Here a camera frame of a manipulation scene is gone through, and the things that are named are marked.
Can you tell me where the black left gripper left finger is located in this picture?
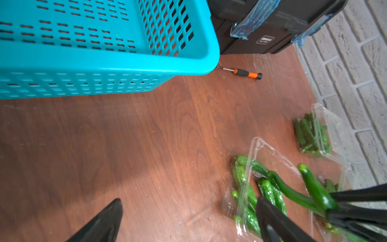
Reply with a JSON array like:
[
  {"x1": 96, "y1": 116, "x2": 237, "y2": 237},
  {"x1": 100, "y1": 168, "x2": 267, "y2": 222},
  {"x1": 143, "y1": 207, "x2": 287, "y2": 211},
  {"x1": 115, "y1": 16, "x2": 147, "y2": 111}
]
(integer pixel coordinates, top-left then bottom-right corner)
[{"x1": 67, "y1": 198, "x2": 123, "y2": 242}]

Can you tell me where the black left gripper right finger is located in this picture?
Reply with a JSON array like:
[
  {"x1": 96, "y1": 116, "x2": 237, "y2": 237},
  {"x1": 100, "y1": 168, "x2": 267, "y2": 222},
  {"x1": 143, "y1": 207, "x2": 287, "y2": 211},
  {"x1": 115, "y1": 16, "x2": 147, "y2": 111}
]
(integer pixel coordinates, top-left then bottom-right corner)
[{"x1": 256, "y1": 196, "x2": 315, "y2": 242}]

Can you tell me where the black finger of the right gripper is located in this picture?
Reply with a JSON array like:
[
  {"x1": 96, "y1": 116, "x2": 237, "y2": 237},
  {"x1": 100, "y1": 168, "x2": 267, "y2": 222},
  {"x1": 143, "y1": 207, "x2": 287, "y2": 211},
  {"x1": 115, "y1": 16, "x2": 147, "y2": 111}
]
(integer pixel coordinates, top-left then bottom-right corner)
[{"x1": 326, "y1": 184, "x2": 387, "y2": 242}]

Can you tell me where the green pepper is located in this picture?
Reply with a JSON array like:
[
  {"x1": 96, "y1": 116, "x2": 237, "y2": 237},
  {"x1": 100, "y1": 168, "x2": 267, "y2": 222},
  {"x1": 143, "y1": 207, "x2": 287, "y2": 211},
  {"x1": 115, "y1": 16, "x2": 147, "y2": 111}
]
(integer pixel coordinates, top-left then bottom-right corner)
[{"x1": 297, "y1": 163, "x2": 340, "y2": 215}]

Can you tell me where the clear clamshell container with peppers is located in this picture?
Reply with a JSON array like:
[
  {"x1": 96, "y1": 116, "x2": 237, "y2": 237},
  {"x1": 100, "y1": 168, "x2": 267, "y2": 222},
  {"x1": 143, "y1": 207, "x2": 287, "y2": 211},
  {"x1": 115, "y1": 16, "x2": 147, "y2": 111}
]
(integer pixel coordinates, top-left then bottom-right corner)
[{"x1": 222, "y1": 137, "x2": 314, "y2": 242}]

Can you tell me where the teal plastic basket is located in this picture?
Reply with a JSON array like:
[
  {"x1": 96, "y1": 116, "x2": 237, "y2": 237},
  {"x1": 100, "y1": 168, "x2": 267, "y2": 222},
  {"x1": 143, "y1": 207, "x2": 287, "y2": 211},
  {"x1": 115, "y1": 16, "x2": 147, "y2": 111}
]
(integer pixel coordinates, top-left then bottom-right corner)
[{"x1": 1, "y1": 0, "x2": 220, "y2": 100}]

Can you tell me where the clear pepper container near right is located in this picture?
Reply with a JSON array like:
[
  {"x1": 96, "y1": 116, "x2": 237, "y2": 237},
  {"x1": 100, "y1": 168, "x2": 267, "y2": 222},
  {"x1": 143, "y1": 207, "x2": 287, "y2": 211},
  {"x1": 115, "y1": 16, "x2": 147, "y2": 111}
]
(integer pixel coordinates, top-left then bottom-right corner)
[{"x1": 312, "y1": 167, "x2": 364, "y2": 242}]

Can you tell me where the clear pepper container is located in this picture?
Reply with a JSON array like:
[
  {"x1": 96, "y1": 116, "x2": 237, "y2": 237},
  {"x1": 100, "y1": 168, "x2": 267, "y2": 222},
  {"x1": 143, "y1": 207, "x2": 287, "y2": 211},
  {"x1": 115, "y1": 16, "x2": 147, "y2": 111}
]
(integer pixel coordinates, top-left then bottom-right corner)
[
  {"x1": 293, "y1": 103, "x2": 366, "y2": 166},
  {"x1": 312, "y1": 167, "x2": 364, "y2": 242}
]

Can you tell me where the clear pepper container far right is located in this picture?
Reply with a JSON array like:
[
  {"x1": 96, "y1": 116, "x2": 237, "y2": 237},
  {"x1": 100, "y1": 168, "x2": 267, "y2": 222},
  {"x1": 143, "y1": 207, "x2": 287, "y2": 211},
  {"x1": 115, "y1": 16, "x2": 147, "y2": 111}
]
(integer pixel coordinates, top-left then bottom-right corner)
[{"x1": 293, "y1": 103, "x2": 366, "y2": 166}]

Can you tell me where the black toolbox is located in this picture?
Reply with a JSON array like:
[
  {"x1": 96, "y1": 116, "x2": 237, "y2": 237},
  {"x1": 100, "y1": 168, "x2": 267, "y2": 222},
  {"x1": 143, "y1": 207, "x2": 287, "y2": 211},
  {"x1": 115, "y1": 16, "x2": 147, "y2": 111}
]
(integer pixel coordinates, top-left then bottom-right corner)
[{"x1": 207, "y1": 1, "x2": 347, "y2": 54}]

